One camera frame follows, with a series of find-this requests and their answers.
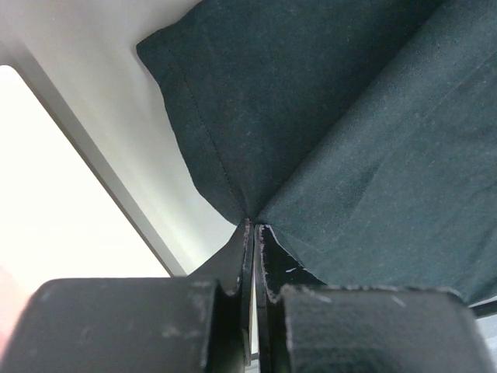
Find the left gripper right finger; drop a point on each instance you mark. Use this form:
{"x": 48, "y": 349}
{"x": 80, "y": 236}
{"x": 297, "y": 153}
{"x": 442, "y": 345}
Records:
{"x": 308, "y": 326}

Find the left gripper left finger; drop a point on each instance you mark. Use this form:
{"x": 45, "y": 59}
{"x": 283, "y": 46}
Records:
{"x": 197, "y": 323}

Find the black t-shirt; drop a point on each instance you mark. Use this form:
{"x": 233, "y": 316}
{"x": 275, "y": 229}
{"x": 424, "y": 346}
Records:
{"x": 362, "y": 132}

